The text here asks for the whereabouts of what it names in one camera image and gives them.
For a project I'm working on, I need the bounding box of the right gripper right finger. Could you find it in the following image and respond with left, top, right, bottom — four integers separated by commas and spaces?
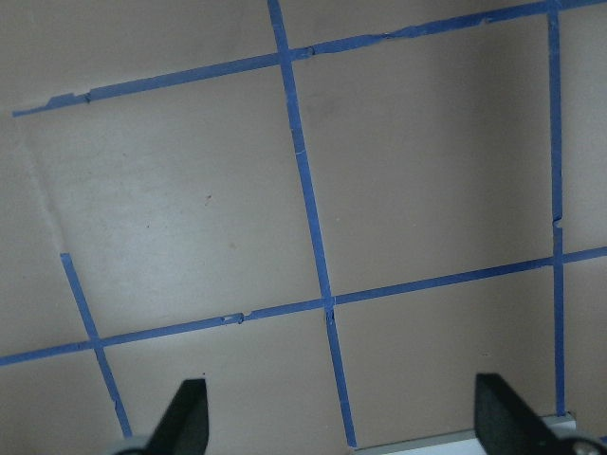
474, 373, 575, 455

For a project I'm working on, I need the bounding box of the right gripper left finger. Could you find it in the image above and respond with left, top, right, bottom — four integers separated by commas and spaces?
142, 378, 209, 455

